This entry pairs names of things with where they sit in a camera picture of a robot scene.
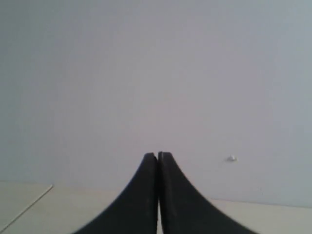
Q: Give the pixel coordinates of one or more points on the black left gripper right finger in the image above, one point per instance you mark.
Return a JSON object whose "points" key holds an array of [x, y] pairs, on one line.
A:
{"points": [[184, 210]]}

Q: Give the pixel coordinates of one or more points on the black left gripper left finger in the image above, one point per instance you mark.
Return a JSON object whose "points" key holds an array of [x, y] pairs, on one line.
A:
{"points": [[135, 210]]}

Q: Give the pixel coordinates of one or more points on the small white wall hook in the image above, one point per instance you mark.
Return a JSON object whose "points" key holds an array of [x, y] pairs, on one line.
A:
{"points": [[232, 158]]}

